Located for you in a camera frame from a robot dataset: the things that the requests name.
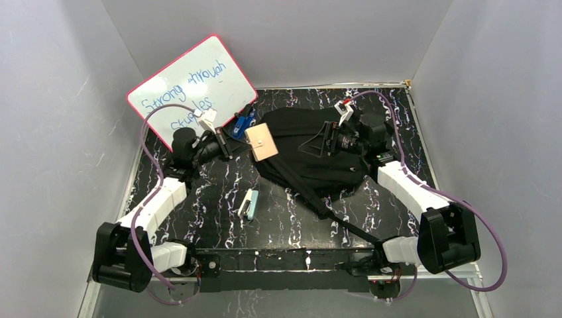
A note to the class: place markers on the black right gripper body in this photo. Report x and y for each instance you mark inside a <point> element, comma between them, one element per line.
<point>344,141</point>

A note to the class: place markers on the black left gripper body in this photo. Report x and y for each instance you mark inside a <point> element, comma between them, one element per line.
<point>221,142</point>

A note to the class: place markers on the small wooden block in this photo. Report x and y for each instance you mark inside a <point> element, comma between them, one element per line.
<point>261,141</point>

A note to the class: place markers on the black student backpack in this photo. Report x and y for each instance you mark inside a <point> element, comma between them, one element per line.
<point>315,179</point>

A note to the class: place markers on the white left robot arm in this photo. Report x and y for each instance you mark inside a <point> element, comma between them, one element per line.
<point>124,256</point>

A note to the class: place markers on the blue stapler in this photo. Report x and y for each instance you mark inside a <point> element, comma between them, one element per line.
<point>243,122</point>

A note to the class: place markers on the white eraser block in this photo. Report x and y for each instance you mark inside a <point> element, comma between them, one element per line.
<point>248,206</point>

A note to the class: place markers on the pink framed whiteboard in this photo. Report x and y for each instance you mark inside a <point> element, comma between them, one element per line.
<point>204,78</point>

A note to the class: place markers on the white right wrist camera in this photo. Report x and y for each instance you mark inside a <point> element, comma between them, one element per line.
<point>345,110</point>

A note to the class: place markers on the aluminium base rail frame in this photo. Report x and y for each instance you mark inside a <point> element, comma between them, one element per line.
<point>289,283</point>

